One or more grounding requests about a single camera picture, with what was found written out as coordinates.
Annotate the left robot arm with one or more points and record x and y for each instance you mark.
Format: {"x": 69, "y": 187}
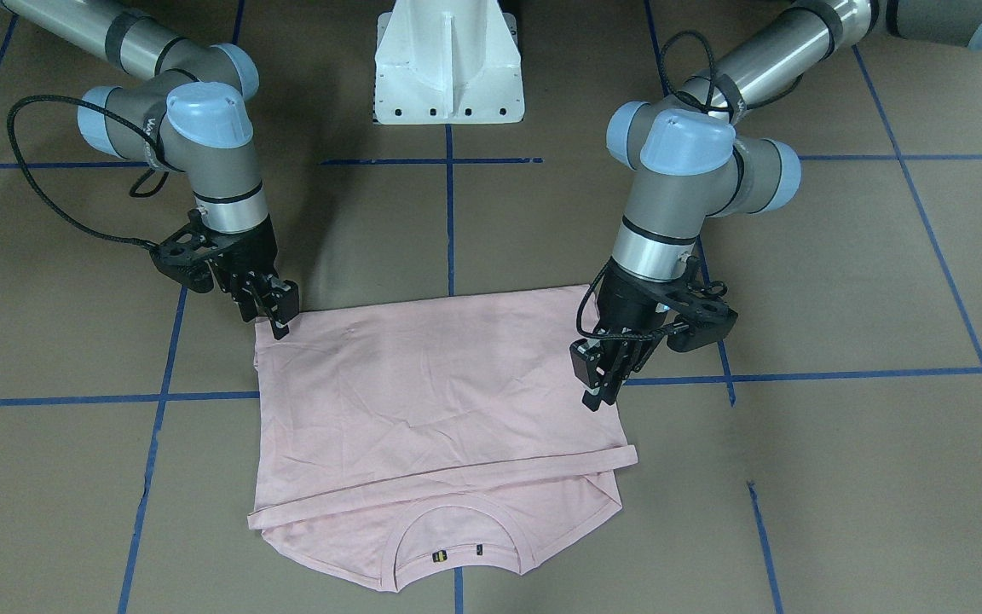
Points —
{"x": 689, "y": 164}

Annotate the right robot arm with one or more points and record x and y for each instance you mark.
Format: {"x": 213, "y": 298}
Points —
{"x": 188, "y": 115}

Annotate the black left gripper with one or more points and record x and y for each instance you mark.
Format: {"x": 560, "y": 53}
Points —
{"x": 625, "y": 300}

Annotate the white pedestal column with base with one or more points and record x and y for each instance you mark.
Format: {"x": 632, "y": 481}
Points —
{"x": 449, "y": 63}

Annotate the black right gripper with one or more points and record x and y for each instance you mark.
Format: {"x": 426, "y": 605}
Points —
{"x": 250, "y": 246}

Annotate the pink Snoopy t-shirt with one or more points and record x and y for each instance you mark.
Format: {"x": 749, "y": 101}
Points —
{"x": 401, "y": 440}

